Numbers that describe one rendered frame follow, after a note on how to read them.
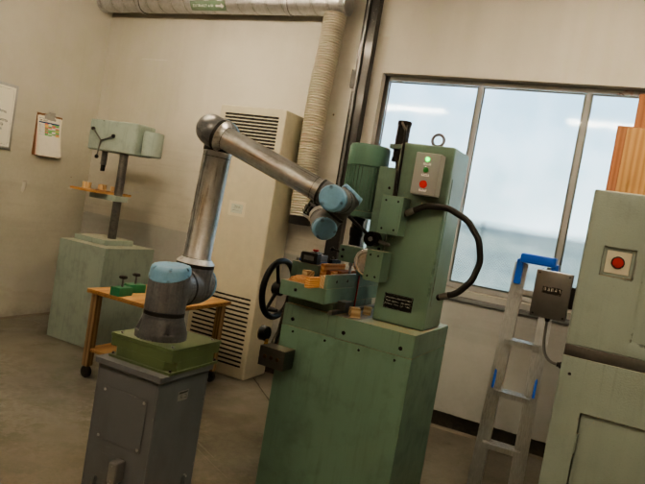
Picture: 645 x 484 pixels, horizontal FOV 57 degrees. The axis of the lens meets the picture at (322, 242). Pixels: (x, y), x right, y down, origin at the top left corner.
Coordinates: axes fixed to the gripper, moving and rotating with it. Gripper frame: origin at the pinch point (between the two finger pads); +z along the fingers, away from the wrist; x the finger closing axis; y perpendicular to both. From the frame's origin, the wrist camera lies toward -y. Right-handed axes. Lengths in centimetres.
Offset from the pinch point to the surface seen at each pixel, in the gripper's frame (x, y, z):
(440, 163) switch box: -41, -25, -27
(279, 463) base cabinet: 95, -33, -41
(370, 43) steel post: -76, -11, 158
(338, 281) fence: 19.2, -17.7, -23.8
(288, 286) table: 31.0, -1.5, -22.4
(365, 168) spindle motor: -22.9, -8.3, -1.4
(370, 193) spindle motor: -15.3, -14.9, -4.5
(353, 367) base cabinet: 41, -35, -43
